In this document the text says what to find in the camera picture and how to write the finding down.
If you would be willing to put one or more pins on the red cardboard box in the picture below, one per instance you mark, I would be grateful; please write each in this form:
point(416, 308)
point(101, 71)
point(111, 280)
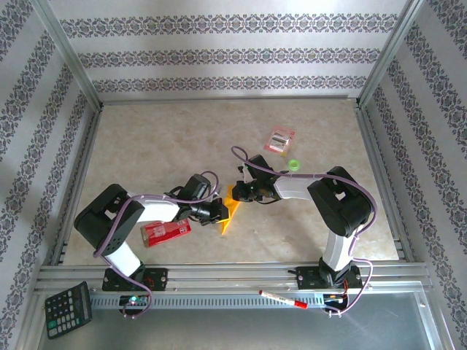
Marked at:
point(164, 235)

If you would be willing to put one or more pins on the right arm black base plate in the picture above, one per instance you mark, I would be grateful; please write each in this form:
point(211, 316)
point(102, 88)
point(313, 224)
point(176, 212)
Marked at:
point(304, 277)

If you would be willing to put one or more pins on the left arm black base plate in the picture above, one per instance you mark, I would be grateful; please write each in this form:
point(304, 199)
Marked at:
point(158, 279)

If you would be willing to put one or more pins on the orange paper sheet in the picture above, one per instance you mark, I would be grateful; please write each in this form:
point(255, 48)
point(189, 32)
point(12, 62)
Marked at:
point(233, 206)

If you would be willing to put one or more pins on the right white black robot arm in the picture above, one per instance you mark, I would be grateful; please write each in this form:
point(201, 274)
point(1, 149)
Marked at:
point(339, 204)

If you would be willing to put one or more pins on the wide aluminium mounting rail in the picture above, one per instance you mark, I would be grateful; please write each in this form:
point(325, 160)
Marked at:
point(226, 273)

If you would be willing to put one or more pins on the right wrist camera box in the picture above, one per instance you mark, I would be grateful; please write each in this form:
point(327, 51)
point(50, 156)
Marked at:
point(243, 176)

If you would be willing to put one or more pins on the red capped marker pen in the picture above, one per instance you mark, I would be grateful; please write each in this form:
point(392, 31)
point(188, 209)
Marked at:
point(282, 299)

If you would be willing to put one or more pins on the red battery blister pack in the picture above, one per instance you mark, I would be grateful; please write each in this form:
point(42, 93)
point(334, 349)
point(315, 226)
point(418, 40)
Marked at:
point(279, 140)

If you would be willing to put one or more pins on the black calculator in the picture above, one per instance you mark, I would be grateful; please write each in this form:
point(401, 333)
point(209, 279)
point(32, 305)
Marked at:
point(67, 310)

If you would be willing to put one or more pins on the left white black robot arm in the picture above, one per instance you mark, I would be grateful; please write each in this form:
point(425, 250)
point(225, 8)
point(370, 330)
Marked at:
point(106, 218)

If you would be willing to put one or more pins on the aluminium side frame rail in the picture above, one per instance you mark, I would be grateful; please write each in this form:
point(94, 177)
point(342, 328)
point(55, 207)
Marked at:
point(372, 146)
point(84, 160)

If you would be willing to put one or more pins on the grey metal tray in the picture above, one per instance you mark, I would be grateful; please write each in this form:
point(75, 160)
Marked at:
point(237, 331)

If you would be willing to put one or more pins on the aluminium frame post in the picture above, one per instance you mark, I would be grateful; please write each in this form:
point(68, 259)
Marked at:
point(69, 54)
point(386, 54)

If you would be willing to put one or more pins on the green small cap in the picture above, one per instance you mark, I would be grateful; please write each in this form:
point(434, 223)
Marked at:
point(290, 166)

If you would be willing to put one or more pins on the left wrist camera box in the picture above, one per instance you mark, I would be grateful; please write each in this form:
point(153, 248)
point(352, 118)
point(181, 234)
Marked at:
point(216, 191)

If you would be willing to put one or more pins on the thin aluminium frame rail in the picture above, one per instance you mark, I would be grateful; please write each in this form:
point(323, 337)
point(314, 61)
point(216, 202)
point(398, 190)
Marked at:
point(219, 99)

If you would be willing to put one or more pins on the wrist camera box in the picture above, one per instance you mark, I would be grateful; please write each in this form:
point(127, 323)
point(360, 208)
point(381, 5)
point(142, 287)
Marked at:
point(243, 176)
point(216, 191)

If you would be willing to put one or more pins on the small circuit board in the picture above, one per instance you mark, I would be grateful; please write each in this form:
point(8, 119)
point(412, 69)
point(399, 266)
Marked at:
point(333, 299)
point(133, 300)

